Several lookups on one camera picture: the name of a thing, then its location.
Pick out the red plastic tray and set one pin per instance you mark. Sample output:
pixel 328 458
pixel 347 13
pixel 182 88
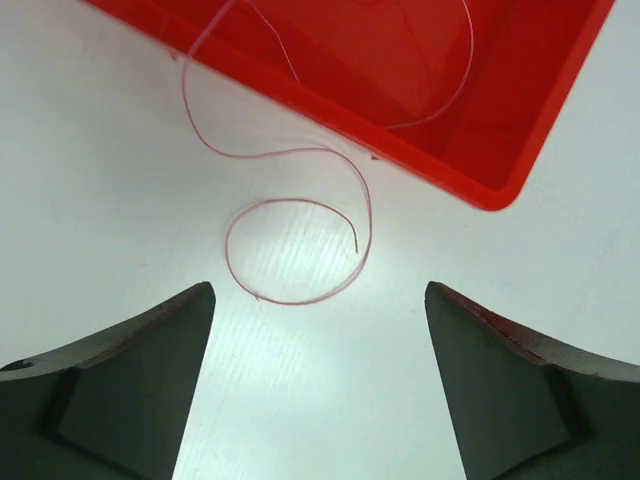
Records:
pixel 460 93

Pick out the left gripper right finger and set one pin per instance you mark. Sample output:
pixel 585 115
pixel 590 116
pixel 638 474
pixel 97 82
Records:
pixel 524 405

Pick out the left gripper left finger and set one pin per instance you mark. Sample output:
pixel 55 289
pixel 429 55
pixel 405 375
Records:
pixel 112 405

